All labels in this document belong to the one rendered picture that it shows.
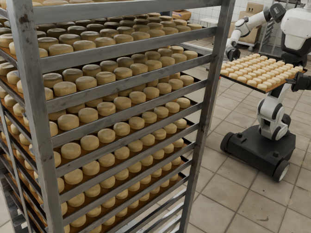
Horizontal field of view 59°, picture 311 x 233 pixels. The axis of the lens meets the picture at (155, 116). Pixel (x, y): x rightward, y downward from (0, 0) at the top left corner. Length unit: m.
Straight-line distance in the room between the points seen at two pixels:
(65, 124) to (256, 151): 2.07
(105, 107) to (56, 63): 0.23
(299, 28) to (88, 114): 1.81
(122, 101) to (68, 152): 0.20
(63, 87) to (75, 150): 0.18
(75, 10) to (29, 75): 0.15
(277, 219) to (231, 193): 0.37
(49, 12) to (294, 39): 1.95
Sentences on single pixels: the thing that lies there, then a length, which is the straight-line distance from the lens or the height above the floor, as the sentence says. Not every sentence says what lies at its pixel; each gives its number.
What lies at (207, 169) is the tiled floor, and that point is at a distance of 2.52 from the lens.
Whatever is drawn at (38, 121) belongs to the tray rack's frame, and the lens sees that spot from 0.57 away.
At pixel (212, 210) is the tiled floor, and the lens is 2.20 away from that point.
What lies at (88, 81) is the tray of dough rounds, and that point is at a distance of 0.69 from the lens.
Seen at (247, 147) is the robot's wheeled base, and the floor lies 0.19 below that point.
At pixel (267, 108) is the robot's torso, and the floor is 0.60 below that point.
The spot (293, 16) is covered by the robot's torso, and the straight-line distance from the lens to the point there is 2.28.
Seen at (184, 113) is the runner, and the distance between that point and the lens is 0.96.
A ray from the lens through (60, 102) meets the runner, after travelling 0.61.
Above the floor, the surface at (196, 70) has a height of 0.80.
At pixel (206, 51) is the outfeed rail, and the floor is 0.88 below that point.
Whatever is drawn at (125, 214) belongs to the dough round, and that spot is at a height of 0.77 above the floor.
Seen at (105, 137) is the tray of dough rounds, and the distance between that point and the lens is 0.79.
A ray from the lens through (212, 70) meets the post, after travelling 0.96.
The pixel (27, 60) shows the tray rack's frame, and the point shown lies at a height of 1.44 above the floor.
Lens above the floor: 1.61
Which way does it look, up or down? 31 degrees down
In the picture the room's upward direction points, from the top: 5 degrees clockwise
